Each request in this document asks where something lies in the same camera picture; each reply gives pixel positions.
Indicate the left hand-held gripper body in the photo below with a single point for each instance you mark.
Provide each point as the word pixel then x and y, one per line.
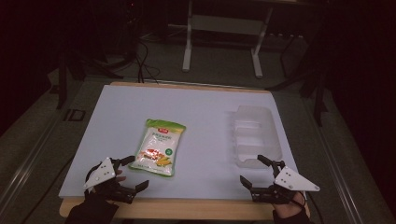
pixel 100 176

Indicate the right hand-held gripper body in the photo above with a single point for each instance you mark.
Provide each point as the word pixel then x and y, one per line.
pixel 292 182

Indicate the clear plastic tray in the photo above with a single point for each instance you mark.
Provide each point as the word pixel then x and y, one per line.
pixel 255 137

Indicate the white green food packet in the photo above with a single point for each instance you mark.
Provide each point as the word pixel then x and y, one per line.
pixel 158 147

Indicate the person's left hand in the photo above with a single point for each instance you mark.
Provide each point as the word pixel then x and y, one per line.
pixel 120 179

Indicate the person's right hand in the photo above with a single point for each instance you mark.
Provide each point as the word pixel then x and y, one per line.
pixel 291 209

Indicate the person's left black sleeve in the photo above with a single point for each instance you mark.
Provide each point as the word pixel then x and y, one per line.
pixel 91 210

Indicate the person's black sleeve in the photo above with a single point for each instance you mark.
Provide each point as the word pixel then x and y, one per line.
pixel 289 219
pixel 91 210

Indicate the person's right black sleeve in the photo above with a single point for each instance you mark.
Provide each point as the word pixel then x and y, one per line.
pixel 289 219

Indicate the wooden table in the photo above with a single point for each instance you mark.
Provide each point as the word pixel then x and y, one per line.
pixel 186 209

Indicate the black floor socket plate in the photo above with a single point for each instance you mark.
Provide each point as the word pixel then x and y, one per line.
pixel 74 115

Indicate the white table mat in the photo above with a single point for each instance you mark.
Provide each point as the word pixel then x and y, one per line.
pixel 193 105

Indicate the black metal stand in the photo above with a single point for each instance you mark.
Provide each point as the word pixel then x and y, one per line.
pixel 319 93

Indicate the metal floor rail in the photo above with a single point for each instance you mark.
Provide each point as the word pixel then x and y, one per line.
pixel 28 165
pixel 336 161

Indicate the white metal desk frame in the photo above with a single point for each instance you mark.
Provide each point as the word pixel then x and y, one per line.
pixel 187 46

